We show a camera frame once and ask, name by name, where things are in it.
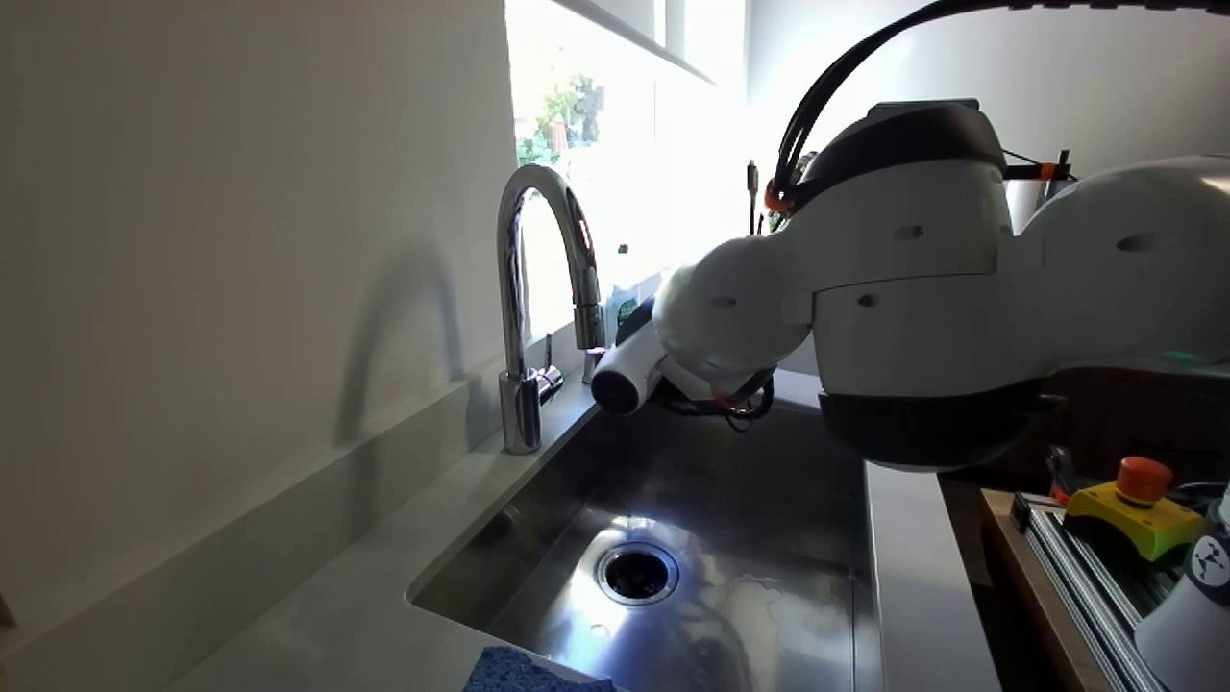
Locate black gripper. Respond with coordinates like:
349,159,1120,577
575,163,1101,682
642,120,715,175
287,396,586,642
653,364,779,431

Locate white framed window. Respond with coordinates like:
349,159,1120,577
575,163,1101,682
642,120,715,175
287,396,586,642
504,0,752,323

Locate stainless steel sink basin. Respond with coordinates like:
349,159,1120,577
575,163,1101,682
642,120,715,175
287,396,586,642
402,378,892,692

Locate round sink drain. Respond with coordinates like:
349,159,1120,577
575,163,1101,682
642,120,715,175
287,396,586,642
593,537,686,612

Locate chrome gooseneck faucet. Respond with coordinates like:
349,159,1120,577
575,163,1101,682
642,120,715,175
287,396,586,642
495,163,612,458

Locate blue sponge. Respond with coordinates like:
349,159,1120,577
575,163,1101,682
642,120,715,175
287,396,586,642
460,642,620,692

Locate robot mounting table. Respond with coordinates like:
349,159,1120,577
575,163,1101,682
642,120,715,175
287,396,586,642
975,485,1230,692

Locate yellow emergency stop button box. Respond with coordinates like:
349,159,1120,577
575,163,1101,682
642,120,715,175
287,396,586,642
1061,454,1210,564

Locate dark wooden base cabinet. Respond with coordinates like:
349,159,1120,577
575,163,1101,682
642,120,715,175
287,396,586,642
939,371,1230,494

